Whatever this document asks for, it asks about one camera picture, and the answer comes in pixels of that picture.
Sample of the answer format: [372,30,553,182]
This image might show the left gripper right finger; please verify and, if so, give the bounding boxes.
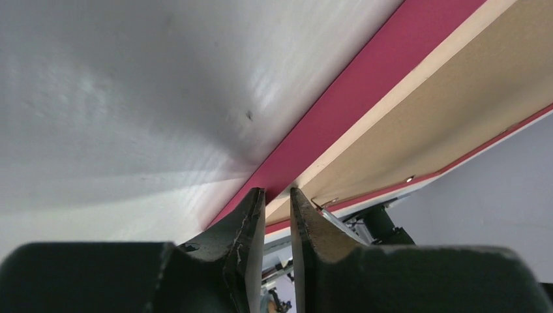
[290,188,552,312]

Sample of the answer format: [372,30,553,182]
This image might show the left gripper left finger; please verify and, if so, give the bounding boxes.
[1,188,265,312]

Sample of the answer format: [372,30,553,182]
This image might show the pink photo frame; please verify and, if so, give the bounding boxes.
[218,1,552,233]

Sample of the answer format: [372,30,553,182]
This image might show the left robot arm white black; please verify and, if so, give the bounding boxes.
[1,188,552,312]

